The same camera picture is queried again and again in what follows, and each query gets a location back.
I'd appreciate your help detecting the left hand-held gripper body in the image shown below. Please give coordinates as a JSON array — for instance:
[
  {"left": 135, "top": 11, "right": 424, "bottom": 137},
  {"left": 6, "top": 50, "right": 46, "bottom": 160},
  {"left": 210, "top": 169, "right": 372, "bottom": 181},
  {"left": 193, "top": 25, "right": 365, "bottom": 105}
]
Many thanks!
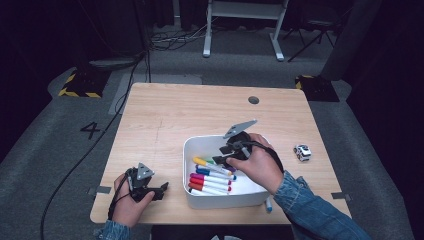
[{"left": 125, "top": 162, "right": 156, "bottom": 203}]

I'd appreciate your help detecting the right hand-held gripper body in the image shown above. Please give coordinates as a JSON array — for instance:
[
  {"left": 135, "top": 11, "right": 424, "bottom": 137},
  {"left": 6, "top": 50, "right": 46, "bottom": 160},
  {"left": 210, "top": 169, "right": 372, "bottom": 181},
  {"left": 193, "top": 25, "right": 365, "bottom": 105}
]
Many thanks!
[{"left": 221, "top": 119, "right": 259, "bottom": 168}]

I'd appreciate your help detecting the yellow marker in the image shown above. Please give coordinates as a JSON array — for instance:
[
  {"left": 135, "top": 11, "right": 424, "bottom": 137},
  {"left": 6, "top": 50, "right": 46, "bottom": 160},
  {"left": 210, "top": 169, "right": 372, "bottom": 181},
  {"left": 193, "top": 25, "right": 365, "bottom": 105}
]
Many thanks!
[{"left": 192, "top": 156, "right": 233, "bottom": 177}]

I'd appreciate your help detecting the dark blue marker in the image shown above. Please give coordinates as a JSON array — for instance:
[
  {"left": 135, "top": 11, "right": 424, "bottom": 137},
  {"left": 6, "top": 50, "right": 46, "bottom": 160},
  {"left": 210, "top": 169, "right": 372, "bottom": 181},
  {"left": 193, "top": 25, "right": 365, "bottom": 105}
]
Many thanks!
[{"left": 195, "top": 167, "right": 238, "bottom": 181}]

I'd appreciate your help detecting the orange-red marker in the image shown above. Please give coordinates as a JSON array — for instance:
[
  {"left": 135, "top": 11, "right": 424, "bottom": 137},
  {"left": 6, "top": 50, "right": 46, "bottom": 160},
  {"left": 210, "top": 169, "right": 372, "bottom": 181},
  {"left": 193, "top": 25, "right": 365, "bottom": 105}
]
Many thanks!
[{"left": 187, "top": 182, "right": 230, "bottom": 196}]

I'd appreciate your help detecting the red marker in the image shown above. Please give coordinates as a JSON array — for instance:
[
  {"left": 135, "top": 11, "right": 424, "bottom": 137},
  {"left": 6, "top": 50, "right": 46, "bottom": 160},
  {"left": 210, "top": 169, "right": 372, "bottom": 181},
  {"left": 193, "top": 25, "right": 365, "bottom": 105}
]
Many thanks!
[{"left": 188, "top": 177, "right": 232, "bottom": 192}]

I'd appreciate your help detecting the black marker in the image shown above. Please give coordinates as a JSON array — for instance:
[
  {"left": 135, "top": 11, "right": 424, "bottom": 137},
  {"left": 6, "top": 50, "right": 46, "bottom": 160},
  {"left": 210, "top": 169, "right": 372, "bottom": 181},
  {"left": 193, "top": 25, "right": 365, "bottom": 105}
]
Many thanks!
[{"left": 188, "top": 188, "right": 214, "bottom": 197}]

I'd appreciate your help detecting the white plastic storage box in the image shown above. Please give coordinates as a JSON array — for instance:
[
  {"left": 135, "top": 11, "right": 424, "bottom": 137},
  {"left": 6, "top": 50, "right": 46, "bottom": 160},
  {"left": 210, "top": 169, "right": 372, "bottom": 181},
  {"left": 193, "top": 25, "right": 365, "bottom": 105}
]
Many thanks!
[{"left": 182, "top": 133, "right": 279, "bottom": 210}]

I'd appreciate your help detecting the person's left hand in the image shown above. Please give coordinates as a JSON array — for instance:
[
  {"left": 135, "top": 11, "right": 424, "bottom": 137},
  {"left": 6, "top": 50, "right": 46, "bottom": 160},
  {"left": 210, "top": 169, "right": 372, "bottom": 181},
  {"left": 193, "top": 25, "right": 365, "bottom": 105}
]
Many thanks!
[{"left": 112, "top": 175, "right": 156, "bottom": 229}]

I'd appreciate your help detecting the person's right hand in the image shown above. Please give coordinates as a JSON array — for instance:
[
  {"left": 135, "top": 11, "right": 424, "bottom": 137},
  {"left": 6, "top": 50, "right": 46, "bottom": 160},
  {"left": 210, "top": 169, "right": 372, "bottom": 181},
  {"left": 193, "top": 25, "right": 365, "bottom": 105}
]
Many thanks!
[{"left": 226, "top": 133, "right": 285, "bottom": 196}]

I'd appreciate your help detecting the grey tape piece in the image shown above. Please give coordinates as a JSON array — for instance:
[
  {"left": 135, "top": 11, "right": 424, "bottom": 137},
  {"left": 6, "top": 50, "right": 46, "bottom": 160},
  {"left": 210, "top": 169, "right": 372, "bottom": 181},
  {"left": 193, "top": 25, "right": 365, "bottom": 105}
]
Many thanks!
[
  {"left": 88, "top": 185, "right": 113, "bottom": 196},
  {"left": 330, "top": 191, "right": 352, "bottom": 202}
]

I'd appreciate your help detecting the black seat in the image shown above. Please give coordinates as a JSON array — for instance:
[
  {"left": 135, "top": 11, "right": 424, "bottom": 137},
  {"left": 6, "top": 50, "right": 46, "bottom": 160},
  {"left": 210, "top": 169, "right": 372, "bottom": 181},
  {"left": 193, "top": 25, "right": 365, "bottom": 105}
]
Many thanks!
[{"left": 150, "top": 225, "right": 294, "bottom": 240}]

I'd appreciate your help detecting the small white toy car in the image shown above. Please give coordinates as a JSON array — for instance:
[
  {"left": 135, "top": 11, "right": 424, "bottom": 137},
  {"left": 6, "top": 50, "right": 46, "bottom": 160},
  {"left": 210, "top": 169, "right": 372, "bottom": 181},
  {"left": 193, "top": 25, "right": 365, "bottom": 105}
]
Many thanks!
[{"left": 293, "top": 143, "right": 313, "bottom": 163}]

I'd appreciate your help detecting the black yellow striped floor base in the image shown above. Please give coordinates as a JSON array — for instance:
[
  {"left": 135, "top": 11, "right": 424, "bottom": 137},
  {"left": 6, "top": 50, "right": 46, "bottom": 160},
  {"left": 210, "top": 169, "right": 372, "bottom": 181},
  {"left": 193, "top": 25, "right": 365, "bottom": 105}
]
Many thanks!
[
  {"left": 57, "top": 66, "right": 113, "bottom": 99},
  {"left": 294, "top": 74, "right": 340, "bottom": 103}
]

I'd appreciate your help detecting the grey stand base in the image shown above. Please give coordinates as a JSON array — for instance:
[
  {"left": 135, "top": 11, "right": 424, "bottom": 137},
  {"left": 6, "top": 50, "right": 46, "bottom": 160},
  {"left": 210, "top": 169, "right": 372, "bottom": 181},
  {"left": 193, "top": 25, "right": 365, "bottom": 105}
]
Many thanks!
[{"left": 88, "top": 57, "right": 143, "bottom": 71}]

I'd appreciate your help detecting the black folding stand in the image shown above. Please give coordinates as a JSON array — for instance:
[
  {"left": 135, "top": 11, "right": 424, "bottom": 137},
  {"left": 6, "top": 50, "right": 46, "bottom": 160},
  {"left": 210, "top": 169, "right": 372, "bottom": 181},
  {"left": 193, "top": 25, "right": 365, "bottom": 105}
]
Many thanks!
[{"left": 283, "top": 13, "right": 338, "bottom": 63}]

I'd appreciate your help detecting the grey padded column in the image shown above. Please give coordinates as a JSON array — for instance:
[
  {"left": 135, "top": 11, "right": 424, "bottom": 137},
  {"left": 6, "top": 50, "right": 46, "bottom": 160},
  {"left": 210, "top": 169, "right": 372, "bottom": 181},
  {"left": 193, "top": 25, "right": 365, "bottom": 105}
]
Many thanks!
[{"left": 320, "top": 0, "right": 383, "bottom": 82}]

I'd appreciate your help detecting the black wrist strap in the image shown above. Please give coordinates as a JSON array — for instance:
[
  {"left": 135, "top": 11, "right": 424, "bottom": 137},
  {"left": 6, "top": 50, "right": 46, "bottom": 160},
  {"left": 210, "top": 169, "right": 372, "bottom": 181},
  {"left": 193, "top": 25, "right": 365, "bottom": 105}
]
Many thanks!
[
  {"left": 248, "top": 139, "right": 285, "bottom": 174},
  {"left": 108, "top": 171, "right": 133, "bottom": 221}
]

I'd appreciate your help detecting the long black floor cable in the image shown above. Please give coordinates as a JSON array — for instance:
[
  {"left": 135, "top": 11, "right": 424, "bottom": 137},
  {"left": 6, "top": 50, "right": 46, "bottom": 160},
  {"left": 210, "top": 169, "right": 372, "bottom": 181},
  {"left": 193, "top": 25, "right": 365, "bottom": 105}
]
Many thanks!
[{"left": 39, "top": 49, "right": 149, "bottom": 240}]

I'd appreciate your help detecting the bundle of floor cables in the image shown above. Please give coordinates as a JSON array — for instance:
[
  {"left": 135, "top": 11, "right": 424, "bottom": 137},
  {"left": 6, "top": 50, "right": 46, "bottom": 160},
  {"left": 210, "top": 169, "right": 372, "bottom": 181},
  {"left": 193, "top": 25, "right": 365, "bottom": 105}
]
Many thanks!
[{"left": 148, "top": 19, "right": 209, "bottom": 51}]

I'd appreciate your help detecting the white desk frame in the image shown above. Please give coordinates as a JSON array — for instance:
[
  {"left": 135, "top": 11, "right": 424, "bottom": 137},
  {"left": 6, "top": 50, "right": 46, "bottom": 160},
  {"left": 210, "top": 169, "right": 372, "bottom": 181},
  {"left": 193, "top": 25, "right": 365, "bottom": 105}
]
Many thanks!
[{"left": 202, "top": 0, "right": 290, "bottom": 62}]

